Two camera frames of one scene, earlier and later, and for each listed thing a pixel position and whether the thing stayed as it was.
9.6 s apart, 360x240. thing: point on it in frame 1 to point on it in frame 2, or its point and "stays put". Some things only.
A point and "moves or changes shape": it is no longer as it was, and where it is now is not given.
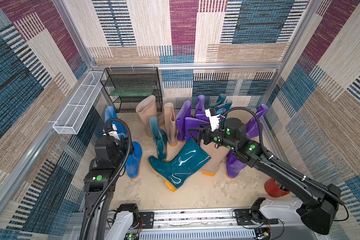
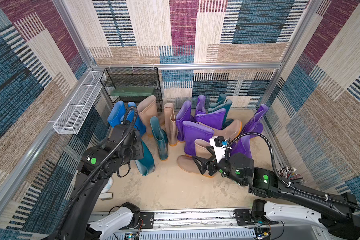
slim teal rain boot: (160, 137) stays put
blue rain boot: (110, 113) moves or changes shape
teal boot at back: (221, 98) stays put
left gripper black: (124, 143) to (139, 145)
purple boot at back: (200, 109) stays put
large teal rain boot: (173, 173) to (146, 165)
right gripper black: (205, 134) to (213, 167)
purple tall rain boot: (185, 111) stays put
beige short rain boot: (217, 153) moves or changes shape
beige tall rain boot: (146, 108) stays put
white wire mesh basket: (71, 119) stays put
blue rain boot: (133, 160) to (137, 123)
